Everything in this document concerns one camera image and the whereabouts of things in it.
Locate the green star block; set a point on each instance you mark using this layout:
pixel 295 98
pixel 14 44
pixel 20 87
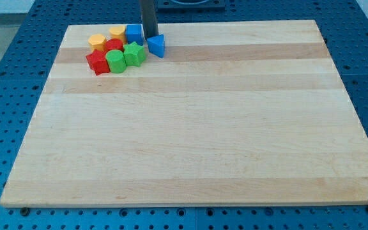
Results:
pixel 134 54

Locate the red star block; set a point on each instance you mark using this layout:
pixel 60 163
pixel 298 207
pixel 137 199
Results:
pixel 97 62

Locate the large wooden board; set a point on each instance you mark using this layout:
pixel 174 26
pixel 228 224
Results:
pixel 235 114

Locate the blue triangle block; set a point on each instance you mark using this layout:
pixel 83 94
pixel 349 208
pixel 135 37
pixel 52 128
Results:
pixel 156 45

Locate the green cylinder block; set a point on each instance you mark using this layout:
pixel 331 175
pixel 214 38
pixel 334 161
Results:
pixel 116 61

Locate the blue cube block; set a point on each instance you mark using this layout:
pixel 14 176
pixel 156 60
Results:
pixel 134 34

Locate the red cylinder block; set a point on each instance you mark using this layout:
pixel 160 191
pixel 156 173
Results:
pixel 114 44

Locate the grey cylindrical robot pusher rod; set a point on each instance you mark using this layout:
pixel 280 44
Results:
pixel 149 18

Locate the yellow heart-shaped block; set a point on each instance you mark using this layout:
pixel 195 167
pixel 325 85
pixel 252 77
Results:
pixel 118 32

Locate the yellow hexagon block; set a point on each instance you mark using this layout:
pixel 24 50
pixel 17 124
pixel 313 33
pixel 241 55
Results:
pixel 97 42

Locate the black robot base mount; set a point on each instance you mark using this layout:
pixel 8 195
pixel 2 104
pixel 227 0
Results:
pixel 190 4

